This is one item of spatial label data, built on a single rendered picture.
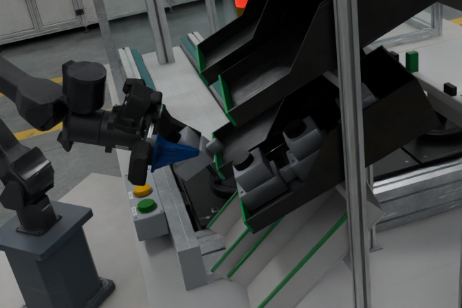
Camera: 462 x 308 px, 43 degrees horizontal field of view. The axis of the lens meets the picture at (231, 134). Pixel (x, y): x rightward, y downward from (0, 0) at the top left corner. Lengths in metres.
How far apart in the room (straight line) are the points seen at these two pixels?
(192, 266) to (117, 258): 0.23
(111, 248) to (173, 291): 0.24
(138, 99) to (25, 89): 0.19
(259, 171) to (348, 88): 0.19
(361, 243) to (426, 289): 0.40
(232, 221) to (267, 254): 0.16
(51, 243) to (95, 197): 0.51
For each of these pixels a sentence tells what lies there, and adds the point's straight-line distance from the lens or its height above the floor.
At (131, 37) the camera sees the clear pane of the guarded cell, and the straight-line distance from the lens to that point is 2.53.
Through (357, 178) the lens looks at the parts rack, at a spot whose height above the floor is 1.26.
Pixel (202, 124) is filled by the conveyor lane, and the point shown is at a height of 0.92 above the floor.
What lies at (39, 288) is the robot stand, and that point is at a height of 0.96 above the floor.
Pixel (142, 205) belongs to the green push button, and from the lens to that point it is 1.31.
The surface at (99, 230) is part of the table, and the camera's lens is 1.48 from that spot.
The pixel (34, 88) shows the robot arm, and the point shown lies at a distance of 0.98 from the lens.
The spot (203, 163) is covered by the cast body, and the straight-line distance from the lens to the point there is 0.94.
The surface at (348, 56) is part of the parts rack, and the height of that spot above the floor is 1.43.
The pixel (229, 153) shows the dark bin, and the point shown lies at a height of 1.20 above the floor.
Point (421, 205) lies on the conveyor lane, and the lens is 1.33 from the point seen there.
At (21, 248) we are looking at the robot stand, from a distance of 1.14.
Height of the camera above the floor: 1.66
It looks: 27 degrees down
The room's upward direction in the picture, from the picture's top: 9 degrees counter-clockwise
